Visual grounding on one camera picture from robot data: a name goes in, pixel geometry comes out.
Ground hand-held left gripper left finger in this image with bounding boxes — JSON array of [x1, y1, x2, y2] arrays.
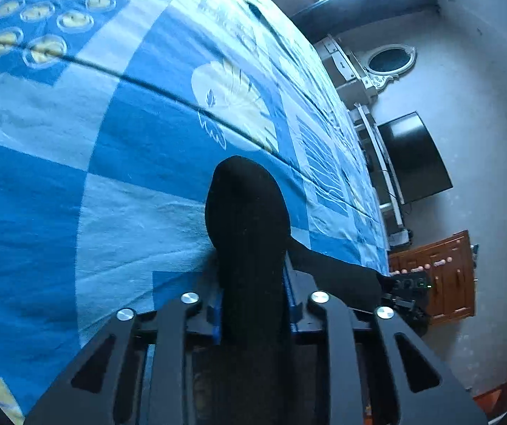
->
[[23, 282, 225, 425]]

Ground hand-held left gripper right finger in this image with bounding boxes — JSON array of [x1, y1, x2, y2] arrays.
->
[[282, 260, 489, 425]]

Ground black studded pants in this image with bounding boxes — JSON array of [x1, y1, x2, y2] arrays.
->
[[204, 155, 396, 425]]

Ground brown wooden cabinet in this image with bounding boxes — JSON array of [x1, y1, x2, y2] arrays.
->
[[388, 230, 478, 327]]

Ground white television stand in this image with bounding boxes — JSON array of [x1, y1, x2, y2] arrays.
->
[[353, 103, 410, 247]]

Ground black flat television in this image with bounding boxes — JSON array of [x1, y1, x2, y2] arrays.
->
[[377, 112, 454, 205]]

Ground blue patterned bed sheet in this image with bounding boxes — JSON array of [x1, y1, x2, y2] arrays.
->
[[0, 0, 391, 425]]

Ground white oval vanity mirror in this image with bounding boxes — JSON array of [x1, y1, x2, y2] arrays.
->
[[360, 43, 418, 95]]

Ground white dressing table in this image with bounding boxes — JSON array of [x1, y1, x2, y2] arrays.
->
[[314, 35, 374, 108]]

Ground dark blue curtain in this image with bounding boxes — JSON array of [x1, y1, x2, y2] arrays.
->
[[289, 0, 441, 41]]

